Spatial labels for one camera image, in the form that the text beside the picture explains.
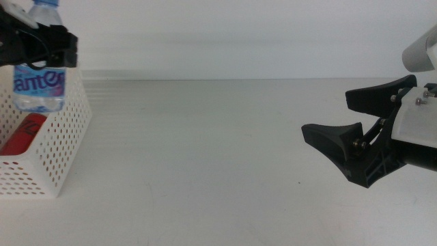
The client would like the clear water bottle blue cap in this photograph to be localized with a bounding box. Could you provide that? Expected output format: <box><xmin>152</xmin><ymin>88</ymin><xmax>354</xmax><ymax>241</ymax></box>
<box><xmin>12</xmin><ymin>0</ymin><xmax>66</xmax><ymax>113</ymax></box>

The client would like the red cola can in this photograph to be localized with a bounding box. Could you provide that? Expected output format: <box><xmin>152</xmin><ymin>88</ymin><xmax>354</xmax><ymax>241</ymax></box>
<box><xmin>0</xmin><ymin>113</ymin><xmax>48</xmax><ymax>156</ymax></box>

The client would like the white perforated plastic basket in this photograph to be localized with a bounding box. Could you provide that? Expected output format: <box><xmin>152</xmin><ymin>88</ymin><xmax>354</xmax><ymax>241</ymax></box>
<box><xmin>0</xmin><ymin>64</ymin><xmax>93</xmax><ymax>199</ymax></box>

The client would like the thin black left wire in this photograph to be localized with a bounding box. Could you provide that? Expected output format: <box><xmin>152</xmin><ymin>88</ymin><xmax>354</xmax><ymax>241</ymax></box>
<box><xmin>15</xmin><ymin>29</ymin><xmax>52</xmax><ymax>71</ymax></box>

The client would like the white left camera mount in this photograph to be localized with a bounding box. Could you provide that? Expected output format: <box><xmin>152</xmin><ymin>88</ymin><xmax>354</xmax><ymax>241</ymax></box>
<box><xmin>0</xmin><ymin>0</ymin><xmax>40</xmax><ymax>29</ymax></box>

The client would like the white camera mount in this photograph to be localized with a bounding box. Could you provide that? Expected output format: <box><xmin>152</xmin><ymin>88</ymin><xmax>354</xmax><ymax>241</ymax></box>
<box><xmin>391</xmin><ymin>85</ymin><xmax>437</xmax><ymax>150</ymax></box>
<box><xmin>0</xmin><ymin>0</ymin><xmax>40</xmax><ymax>29</ymax></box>

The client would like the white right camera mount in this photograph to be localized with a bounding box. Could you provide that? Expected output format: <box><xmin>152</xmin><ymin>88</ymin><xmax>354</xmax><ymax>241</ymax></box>
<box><xmin>391</xmin><ymin>85</ymin><xmax>437</xmax><ymax>150</ymax></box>

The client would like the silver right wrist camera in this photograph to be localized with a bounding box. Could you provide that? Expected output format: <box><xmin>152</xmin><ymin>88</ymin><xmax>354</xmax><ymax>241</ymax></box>
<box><xmin>401</xmin><ymin>23</ymin><xmax>437</xmax><ymax>73</ymax></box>

